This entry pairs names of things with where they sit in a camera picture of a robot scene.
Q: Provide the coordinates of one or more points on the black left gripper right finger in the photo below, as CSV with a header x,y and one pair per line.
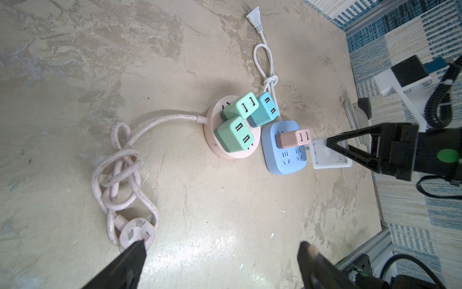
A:
x,y
318,272

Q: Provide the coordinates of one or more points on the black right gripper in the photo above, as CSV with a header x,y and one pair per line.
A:
x,y
393,148

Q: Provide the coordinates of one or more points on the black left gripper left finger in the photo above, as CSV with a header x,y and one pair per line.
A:
x,y
122,273

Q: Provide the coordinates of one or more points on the white square adapter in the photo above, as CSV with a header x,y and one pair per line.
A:
x,y
326,158

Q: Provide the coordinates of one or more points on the pink plug adapter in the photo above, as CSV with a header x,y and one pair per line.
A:
x,y
293,139

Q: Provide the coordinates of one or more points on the teal plug adapter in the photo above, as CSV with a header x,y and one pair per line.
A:
x,y
265,113

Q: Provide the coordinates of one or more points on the mint green plug adapter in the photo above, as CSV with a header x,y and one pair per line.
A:
x,y
243,107

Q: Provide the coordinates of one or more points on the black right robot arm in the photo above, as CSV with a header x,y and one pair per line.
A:
x,y
430,146

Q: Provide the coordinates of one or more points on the black and grey stapler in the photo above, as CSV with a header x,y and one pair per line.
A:
x,y
359,114

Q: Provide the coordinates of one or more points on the blue square power strip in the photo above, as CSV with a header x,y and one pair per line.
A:
x,y
282,161

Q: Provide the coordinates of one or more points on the pink round power strip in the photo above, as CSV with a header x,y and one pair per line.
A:
x,y
215,120

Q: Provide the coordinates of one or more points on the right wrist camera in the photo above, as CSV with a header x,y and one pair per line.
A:
x,y
425,89

